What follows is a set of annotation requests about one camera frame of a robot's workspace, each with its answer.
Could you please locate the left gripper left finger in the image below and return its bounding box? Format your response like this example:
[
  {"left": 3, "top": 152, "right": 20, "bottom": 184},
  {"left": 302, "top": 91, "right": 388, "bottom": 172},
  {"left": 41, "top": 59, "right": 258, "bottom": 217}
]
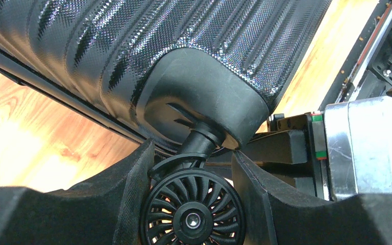
[{"left": 0, "top": 140, "right": 155, "bottom": 244}]

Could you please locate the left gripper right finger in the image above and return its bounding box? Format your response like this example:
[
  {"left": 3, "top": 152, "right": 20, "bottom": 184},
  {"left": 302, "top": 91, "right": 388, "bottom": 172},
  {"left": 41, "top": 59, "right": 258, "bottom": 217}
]
[{"left": 232, "top": 151, "right": 392, "bottom": 244}]

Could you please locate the black suitcase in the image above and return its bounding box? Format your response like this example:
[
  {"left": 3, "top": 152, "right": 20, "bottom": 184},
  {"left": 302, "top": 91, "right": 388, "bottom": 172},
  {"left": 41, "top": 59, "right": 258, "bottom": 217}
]
[{"left": 0, "top": 1, "right": 330, "bottom": 244}]

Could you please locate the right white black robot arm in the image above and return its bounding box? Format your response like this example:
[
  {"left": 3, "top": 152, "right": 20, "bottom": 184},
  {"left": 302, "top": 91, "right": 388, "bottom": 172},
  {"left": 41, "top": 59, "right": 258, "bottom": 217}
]
[{"left": 244, "top": 88, "right": 392, "bottom": 201}]

